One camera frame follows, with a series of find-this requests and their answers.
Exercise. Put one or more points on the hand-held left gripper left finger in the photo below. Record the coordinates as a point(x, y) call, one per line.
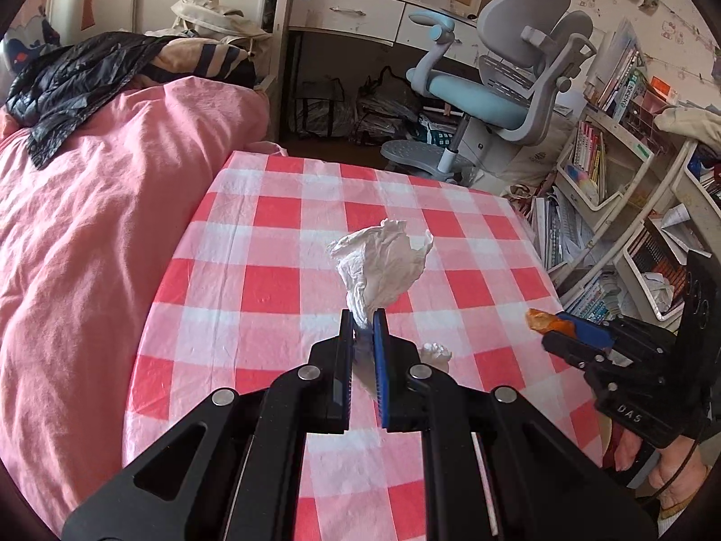
point(338, 383)

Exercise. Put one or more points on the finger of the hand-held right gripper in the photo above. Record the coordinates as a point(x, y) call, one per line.
point(591, 329)
point(574, 352)

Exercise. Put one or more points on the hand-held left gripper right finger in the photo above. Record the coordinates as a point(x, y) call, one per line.
point(382, 375)

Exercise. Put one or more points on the orange wrapper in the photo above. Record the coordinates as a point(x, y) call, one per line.
point(543, 320)

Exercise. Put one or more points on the large white tissue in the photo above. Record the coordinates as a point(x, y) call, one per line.
point(383, 270)

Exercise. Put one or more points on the person's right hand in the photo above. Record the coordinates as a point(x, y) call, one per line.
point(676, 473)

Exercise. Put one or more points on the stack of colourful books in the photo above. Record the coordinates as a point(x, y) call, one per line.
point(597, 298)

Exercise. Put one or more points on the small white tissue wad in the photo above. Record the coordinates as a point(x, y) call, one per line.
point(436, 354)

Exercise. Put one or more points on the pile of papers and folders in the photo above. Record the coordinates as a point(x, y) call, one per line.
point(563, 231)

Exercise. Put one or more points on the row of dark spine books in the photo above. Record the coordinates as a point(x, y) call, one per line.
point(659, 251)

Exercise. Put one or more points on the red checkered tablecloth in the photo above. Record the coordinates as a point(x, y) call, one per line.
point(270, 293)

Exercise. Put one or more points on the open white booklet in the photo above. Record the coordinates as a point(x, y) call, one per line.
point(679, 225)

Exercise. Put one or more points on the white tiered book cart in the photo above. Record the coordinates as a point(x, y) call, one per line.
point(577, 191)

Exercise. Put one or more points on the row of red spine books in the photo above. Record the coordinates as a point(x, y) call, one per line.
point(588, 158)

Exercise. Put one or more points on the white tote bag tree print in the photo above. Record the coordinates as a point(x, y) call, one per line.
point(535, 158)

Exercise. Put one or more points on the cream cloth bundle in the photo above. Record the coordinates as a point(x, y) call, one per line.
point(693, 124)

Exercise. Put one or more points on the blue white printed bag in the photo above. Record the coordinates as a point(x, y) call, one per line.
point(436, 131)

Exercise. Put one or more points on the row of upright books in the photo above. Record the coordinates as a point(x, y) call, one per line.
point(617, 73)

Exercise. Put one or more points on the grey blue desk chair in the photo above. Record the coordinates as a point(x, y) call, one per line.
point(479, 96)

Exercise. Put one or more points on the clear bag black trim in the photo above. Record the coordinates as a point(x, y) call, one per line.
point(318, 112)
point(388, 110)

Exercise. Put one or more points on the pink bed sheet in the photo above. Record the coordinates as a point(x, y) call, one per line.
point(84, 236)

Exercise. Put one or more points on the beige striped cloth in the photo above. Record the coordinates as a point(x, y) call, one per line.
point(191, 62)

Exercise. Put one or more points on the white desk with drawers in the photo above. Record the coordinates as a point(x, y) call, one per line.
point(349, 11)

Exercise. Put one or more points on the beige canvas bag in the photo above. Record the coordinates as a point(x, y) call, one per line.
point(208, 17)

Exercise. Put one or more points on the black puffer jacket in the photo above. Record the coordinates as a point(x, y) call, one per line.
point(67, 84)

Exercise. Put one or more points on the blue cartoon cushion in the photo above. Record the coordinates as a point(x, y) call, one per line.
point(22, 50)

